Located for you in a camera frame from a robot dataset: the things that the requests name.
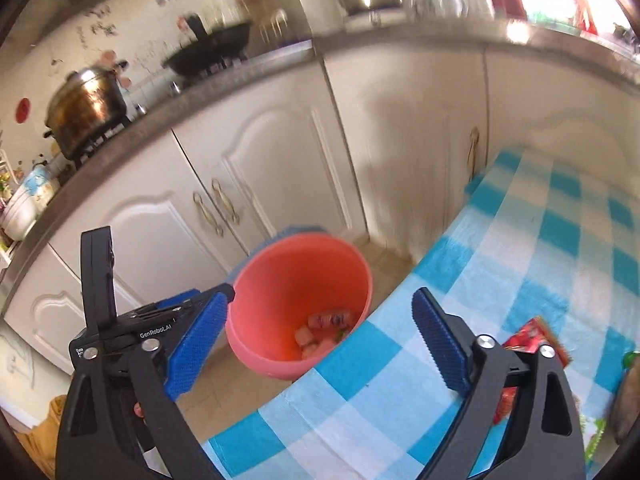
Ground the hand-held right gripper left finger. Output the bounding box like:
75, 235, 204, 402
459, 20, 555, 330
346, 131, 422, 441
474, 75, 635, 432
54, 282, 237, 480

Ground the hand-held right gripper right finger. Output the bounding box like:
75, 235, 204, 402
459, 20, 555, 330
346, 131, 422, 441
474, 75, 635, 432
411, 287, 587, 480

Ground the red snack packet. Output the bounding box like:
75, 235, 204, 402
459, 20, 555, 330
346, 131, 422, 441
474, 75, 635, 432
492, 316, 572, 426

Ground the pink plastic bucket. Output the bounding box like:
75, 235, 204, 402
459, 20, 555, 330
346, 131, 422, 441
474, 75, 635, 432
225, 232, 374, 382

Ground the blue checkered tablecloth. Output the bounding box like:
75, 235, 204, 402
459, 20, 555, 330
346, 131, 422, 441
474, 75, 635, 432
200, 146, 640, 480

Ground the yellow cloth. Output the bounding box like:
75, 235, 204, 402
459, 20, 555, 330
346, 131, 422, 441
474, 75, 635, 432
17, 394, 68, 480

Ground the white basin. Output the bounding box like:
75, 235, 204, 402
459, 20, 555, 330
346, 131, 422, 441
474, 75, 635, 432
1, 192, 40, 240

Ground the floral bowl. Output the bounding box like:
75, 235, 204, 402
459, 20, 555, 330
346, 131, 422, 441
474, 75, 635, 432
19, 164, 62, 211

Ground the gas stove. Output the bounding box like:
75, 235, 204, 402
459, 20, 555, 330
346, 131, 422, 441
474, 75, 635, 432
67, 57, 253, 171

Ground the white kitchen base cabinet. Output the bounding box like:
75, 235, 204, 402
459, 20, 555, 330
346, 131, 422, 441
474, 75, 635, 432
0, 25, 640, 376

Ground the large lidded pot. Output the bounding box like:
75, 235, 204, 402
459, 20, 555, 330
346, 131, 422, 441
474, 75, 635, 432
42, 66, 130, 160

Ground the black wok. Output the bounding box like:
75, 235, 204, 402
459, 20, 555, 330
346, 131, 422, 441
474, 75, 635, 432
162, 20, 254, 83

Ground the white wire rack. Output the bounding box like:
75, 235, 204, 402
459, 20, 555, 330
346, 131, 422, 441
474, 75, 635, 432
259, 7, 291, 47

